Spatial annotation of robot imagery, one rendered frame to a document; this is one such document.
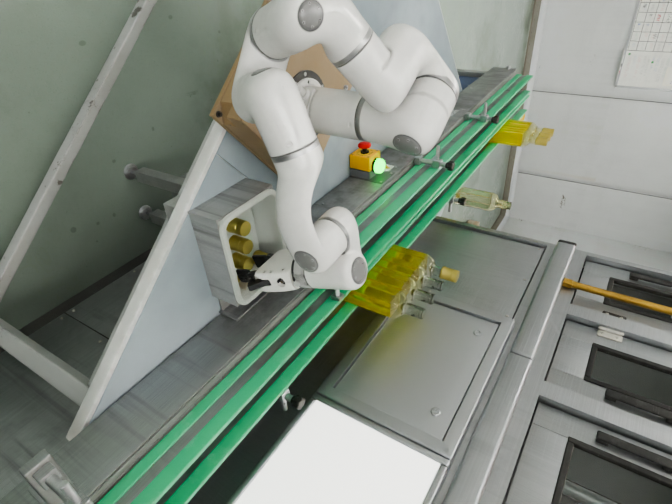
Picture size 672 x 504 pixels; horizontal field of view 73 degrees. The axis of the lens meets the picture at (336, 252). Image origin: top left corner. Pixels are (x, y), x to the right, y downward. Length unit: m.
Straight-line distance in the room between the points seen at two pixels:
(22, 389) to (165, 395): 0.58
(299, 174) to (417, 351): 0.65
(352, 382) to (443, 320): 0.33
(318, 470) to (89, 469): 0.42
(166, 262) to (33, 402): 0.62
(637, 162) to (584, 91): 1.16
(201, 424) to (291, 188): 0.47
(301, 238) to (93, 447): 0.52
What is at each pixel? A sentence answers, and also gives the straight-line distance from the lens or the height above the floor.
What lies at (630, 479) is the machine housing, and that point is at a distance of 1.19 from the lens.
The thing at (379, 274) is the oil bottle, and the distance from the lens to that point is 1.21.
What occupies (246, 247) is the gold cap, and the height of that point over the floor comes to 0.81.
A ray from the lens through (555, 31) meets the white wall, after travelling 6.86.
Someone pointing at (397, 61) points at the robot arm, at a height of 1.09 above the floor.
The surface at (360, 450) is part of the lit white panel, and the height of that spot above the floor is 1.15.
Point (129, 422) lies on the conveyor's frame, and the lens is 0.97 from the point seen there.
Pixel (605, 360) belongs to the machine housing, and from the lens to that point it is 1.39.
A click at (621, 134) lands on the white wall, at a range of 7.07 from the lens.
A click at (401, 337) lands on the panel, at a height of 1.08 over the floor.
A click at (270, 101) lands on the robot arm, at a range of 0.73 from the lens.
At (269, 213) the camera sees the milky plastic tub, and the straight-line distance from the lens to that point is 1.04.
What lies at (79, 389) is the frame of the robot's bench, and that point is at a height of 0.65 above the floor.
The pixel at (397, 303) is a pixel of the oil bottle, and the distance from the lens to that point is 1.13.
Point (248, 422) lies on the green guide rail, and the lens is 1.01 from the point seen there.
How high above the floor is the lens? 1.45
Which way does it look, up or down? 29 degrees down
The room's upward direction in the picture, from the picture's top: 108 degrees clockwise
